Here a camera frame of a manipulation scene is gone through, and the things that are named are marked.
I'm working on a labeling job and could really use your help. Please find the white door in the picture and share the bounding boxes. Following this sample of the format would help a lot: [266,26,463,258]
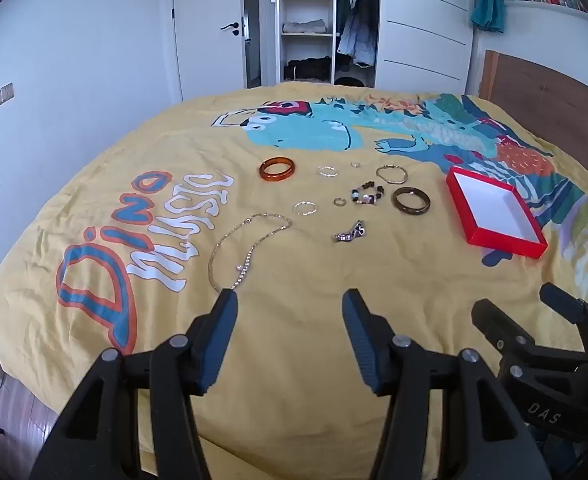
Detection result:
[173,0,249,106]

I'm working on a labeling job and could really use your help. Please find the thin gold bangle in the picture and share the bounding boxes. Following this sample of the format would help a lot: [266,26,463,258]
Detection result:
[375,164,407,185]

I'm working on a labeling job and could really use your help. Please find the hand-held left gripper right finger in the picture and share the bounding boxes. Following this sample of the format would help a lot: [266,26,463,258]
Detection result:
[341,288,555,480]

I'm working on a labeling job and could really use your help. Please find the brown beaded bracelet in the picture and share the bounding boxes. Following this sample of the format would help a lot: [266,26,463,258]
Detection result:
[350,184,385,207]

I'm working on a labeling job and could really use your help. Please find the folded beige clothes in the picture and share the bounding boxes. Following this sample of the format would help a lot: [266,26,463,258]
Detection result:
[282,19,329,36]

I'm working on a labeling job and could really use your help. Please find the hanging jackets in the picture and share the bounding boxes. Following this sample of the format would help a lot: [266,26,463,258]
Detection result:
[335,0,379,67]

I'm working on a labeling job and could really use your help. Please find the dark brown bangle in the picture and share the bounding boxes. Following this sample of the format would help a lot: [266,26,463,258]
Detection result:
[392,186,431,216]

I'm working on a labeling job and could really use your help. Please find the yellow dinosaur printed blanket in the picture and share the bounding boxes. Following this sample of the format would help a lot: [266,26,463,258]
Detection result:
[0,82,588,480]

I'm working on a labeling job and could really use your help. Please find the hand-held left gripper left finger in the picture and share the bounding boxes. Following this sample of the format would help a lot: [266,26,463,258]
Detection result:
[28,290,239,480]

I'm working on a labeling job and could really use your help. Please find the folded dark clothes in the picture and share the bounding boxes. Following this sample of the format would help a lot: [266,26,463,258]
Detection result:
[284,56,335,82]

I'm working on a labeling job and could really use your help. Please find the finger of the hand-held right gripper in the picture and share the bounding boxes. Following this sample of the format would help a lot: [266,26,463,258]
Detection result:
[471,298,588,387]
[540,282,588,349]

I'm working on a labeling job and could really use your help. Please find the amber bangle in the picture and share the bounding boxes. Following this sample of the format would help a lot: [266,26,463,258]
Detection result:
[259,157,296,182]

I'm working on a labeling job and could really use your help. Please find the silver rhinestone necklace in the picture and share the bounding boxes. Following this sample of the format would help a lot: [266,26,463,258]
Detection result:
[208,212,293,292]

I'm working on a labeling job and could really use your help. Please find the silver chain bracelet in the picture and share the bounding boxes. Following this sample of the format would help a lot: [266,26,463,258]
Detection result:
[332,220,368,244]

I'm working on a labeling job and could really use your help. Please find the wooden headboard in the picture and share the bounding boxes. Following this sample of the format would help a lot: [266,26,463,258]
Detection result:
[478,50,588,161]

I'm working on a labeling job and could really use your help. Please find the white wardrobe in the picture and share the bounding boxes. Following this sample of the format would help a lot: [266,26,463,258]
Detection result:
[259,0,477,96]

